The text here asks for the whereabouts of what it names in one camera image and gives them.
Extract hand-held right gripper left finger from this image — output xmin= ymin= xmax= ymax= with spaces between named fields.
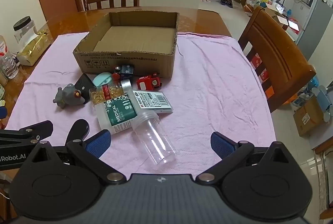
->
xmin=30 ymin=129 xmax=125 ymax=185

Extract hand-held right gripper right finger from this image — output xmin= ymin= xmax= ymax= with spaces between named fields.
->
xmin=196 ymin=131 xmax=294 ymax=184

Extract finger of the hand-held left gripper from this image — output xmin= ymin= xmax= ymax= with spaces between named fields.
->
xmin=65 ymin=119 xmax=90 ymax=145
xmin=0 ymin=120 xmax=54 ymax=146

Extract grey cat toy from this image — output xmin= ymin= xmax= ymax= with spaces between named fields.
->
xmin=53 ymin=83 xmax=86 ymax=109

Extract black digital timer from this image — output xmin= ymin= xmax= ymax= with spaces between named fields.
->
xmin=74 ymin=73 xmax=95 ymax=99

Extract clear plastic jar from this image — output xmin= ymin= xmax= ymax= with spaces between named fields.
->
xmin=131 ymin=111 xmax=180 ymax=165

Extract clear case with label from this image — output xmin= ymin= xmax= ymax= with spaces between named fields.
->
xmin=132 ymin=90 xmax=174 ymax=115

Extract red toy car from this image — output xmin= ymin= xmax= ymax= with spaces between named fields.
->
xmin=137 ymin=72 xmax=163 ymax=91

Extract green white cotton swab box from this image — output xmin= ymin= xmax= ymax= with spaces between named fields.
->
xmin=94 ymin=95 xmax=138 ymax=135

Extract clear bottle of gold capsules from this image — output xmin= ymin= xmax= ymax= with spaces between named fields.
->
xmin=89 ymin=79 xmax=134 ymax=105

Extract pink towel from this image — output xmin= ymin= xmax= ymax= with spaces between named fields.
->
xmin=5 ymin=31 xmax=277 ymax=178

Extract clear plastic water bottle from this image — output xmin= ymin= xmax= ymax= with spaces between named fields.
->
xmin=0 ymin=52 xmax=19 ymax=80

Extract gold foil packet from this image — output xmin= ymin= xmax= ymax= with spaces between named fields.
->
xmin=16 ymin=31 xmax=51 ymax=66

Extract red gift boxes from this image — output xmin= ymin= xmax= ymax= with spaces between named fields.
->
xmin=250 ymin=53 xmax=273 ymax=99

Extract white bottle with red label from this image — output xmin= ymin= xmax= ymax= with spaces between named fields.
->
xmin=0 ymin=36 xmax=9 ymax=58

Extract brown cardboard box on floor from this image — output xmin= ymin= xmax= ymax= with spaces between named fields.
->
xmin=293 ymin=96 xmax=327 ymax=137

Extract clear jar with black lid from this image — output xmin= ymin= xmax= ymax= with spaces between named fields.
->
xmin=13 ymin=16 xmax=38 ymax=45

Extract light blue plastic stool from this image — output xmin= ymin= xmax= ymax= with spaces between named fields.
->
xmin=311 ymin=85 xmax=333 ymax=123

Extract open white cardboard box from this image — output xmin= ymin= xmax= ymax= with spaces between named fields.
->
xmin=265 ymin=3 xmax=299 ymax=32

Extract grey refrigerator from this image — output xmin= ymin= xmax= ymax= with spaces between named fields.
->
xmin=295 ymin=0 xmax=333 ymax=60

